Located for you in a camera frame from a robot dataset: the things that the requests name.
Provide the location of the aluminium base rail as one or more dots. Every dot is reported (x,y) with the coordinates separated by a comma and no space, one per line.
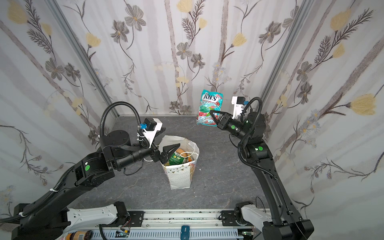
(195,218)

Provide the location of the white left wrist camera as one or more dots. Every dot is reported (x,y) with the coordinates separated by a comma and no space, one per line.
(148,130)

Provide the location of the white patterned paper bag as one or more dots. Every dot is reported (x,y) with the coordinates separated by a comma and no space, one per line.
(180,176)

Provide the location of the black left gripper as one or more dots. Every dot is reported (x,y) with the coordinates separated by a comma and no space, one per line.
(157,153)

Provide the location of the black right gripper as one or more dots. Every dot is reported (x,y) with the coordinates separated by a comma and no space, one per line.
(225,122)

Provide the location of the orange snack packet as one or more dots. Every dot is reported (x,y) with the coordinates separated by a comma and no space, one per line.
(189,153)

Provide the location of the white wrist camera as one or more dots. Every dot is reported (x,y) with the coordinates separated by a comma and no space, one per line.
(239,104)
(148,130)

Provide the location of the blue clip on tray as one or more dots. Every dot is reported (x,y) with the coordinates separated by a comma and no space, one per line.
(185,233)

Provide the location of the green snack packet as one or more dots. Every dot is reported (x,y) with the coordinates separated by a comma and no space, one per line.
(177,159)

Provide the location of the small green circuit board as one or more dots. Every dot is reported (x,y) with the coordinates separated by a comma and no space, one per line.
(122,234)

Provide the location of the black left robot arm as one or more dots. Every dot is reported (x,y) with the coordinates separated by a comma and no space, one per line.
(47,218)

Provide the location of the white perforated cable tray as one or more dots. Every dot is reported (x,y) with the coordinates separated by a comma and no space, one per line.
(174,234)

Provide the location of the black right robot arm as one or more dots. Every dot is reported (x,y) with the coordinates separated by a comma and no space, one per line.
(283,221)

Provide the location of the brown orange bottle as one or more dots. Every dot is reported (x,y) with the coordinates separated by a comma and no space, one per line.
(78,235)

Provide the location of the teal Fox's candy packet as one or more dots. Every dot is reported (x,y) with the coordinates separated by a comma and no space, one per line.
(209,101)

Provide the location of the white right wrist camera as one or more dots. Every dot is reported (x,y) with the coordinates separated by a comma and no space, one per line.
(239,104)

